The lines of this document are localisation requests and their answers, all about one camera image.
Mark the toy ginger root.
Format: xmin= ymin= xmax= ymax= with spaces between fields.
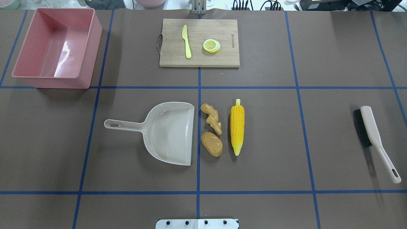
xmin=200 ymin=103 xmax=222 ymax=136

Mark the toy brown potato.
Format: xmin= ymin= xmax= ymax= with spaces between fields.
xmin=201 ymin=132 xmax=223 ymax=157

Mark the toy yellow corn cob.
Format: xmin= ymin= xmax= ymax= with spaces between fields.
xmin=230 ymin=99 xmax=245 ymax=156

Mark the beige plastic dustpan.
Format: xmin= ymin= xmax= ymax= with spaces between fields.
xmin=104 ymin=102 xmax=195 ymax=166

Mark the beige hand brush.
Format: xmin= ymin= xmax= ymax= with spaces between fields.
xmin=352 ymin=106 xmax=402 ymax=184

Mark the pink plastic bin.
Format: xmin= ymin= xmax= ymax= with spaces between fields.
xmin=12 ymin=8 xmax=103 ymax=89

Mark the yellow lemon slice toy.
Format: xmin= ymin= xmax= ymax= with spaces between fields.
xmin=203 ymin=39 xmax=221 ymax=53

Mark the wooden cutting board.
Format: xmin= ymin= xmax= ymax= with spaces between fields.
xmin=159 ymin=19 xmax=240 ymax=68

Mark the yellow plastic knife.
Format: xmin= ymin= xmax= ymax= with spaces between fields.
xmin=182 ymin=25 xmax=192 ymax=59

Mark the black power strip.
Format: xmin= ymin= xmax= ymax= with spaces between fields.
xmin=231 ymin=0 xmax=284 ymax=11

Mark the pink bowl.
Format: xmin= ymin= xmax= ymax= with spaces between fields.
xmin=136 ymin=0 xmax=166 ymax=8

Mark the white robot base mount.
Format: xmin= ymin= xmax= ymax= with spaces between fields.
xmin=155 ymin=219 xmax=239 ymax=229

